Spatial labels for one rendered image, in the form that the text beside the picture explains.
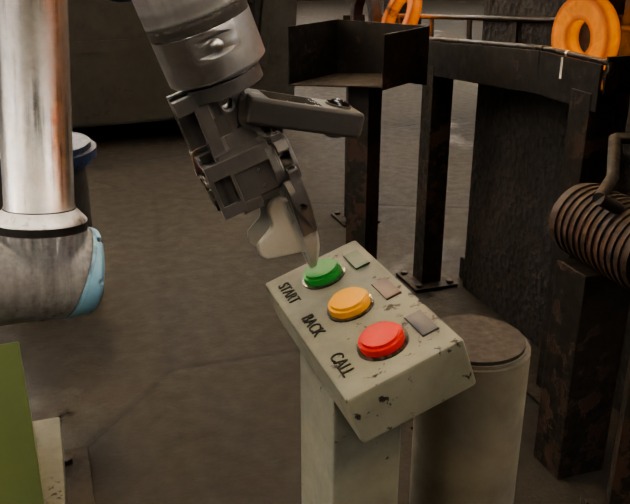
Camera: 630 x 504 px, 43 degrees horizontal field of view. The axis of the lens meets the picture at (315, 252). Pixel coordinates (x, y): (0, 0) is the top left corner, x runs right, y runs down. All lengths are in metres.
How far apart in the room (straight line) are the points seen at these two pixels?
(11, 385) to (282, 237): 0.56
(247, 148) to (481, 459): 0.42
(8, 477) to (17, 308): 0.26
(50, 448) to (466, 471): 0.78
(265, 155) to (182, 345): 1.28
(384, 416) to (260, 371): 1.17
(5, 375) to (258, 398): 0.69
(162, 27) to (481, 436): 0.51
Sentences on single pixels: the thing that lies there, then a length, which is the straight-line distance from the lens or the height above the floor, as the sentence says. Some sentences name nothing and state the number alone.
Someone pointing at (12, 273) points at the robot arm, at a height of 0.43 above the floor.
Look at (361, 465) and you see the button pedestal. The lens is 0.77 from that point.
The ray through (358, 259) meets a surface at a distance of 0.81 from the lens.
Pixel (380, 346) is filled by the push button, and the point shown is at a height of 0.61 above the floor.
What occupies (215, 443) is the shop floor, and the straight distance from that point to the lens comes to 1.60.
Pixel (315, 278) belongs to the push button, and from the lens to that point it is 0.79.
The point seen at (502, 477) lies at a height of 0.38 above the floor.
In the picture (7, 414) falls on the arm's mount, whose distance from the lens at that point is 1.21.
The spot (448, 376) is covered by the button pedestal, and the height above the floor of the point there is 0.59.
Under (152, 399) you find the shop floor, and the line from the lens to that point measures 1.75.
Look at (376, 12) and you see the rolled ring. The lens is 2.51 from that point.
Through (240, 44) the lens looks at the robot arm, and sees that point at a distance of 0.68.
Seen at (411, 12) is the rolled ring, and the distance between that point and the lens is 2.33.
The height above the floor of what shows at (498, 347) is 0.52.
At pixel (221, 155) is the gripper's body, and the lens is 0.71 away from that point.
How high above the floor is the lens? 0.93
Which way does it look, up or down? 22 degrees down
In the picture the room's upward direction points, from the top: straight up
